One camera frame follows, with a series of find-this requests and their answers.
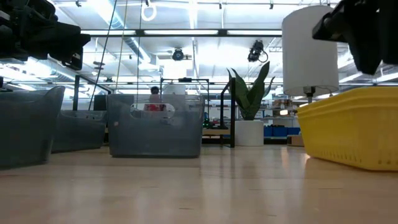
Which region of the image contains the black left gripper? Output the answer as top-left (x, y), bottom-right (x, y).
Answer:
top-left (18, 0), bottom-right (91, 71)

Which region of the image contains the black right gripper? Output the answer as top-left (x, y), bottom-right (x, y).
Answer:
top-left (312, 0), bottom-right (398, 75)

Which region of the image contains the yellow plastic mesh basket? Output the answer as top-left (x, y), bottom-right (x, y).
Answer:
top-left (297, 89), bottom-right (398, 116)
top-left (297, 93), bottom-right (398, 172)
top-left (297, 86), bottom-right (398, 110)

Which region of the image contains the translucent grey plastic bin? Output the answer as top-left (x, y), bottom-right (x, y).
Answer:
top-left (0, 86), bottom-right (66, 170)
top-left (51, 110), bottom-right (108, 154)
top-left (106, 93), bottom-right (205, 159)

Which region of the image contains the black background monitor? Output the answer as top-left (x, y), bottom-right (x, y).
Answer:
top-left (93, 95), bottom-right (108, 111)

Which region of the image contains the table lamp white shade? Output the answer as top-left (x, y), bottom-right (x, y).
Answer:
top-left (281, 5), bottom-right (340, 147)

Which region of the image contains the person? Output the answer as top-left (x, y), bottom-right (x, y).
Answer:
top-left (148, 86), bottom-right (166, 112)

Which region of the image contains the potted snake plant white pot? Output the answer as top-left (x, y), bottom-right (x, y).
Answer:
top-left (226, 61), bottom-right (276, 147)

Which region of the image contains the black hanging cable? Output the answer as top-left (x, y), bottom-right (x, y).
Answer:
top-left (88, 0), bottom-right (118, 111)

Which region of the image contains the white cable loop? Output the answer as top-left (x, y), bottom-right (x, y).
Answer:
top-left (141, 0), bottom-right (158, 22)

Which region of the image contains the black aluminium rig frame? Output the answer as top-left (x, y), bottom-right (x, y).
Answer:
top-left (80, 29), bottom-right (282, 37)

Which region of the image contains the black ceiling camera with cable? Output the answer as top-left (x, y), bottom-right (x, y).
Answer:
top-left (248, 39), bottom-right (269, 63)

